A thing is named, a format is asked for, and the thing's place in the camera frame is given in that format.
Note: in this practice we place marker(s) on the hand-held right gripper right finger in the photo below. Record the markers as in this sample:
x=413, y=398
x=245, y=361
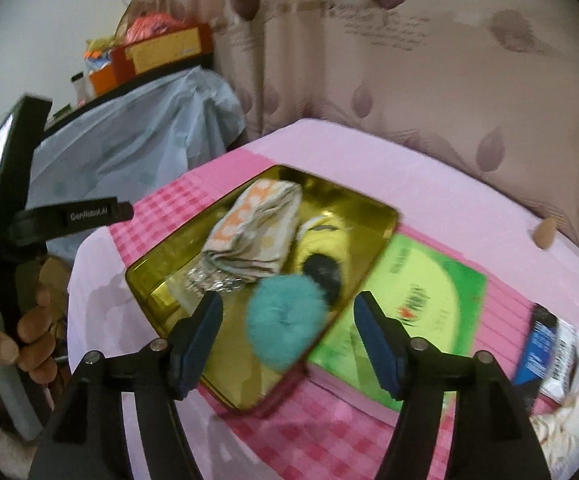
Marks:
x=380, y=345

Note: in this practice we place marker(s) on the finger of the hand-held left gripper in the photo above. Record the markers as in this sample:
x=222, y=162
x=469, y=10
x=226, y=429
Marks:
x=89, y=216

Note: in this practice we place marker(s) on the pale blue plastic sheet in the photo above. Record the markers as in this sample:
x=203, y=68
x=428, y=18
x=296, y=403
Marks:
x=134, y=135

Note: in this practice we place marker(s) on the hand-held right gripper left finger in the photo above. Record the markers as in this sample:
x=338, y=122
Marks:
x=198, y=342

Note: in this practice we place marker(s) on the clear bag of cotton swabs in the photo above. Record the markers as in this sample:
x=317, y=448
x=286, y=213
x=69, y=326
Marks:
x=204, y=280

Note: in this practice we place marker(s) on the beige leaf-print curtain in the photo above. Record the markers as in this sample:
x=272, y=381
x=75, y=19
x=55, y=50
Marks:
x=419, y=85

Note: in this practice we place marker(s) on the yellow and black plush toy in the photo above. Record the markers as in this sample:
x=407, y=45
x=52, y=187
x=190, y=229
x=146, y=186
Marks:
x=319, y=247

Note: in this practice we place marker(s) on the teal fluffy puff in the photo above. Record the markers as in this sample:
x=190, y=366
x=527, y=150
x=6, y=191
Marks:
x=284, y=325

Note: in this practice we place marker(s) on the orange dotted towel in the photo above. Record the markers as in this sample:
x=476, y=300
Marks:
x=254, y=230

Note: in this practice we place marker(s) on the pink checked tablecloth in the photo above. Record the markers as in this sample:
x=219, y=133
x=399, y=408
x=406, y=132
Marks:
x=419, y=170

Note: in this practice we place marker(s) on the orange and yellow cardboard box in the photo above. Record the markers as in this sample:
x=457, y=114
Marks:
x=169, y=47

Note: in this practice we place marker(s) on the small orange box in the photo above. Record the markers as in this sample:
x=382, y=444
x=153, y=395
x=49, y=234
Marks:
x=103, y=77

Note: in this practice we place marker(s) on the black and blue packet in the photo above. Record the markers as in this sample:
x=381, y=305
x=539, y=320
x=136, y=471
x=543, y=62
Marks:
x=534, y=345

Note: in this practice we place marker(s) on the green tissue box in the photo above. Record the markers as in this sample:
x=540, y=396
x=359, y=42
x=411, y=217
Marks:
x=419, y=300

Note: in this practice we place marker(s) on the beige egg-shaped makeup sponge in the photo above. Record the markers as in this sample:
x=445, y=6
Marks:
x=545, y=234

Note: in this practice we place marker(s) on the red plastic bag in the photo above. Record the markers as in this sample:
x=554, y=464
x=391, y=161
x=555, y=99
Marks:
x=152, y=27

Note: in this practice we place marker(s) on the small white sachet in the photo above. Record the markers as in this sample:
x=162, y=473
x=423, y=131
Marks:
x=567, y=360

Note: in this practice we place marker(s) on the gold metal tin box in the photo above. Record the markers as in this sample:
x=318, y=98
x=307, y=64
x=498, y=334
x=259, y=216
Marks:
x=359, y=215

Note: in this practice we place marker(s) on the person's left hand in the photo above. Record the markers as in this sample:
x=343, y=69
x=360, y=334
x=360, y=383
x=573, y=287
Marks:
x=39, y=340

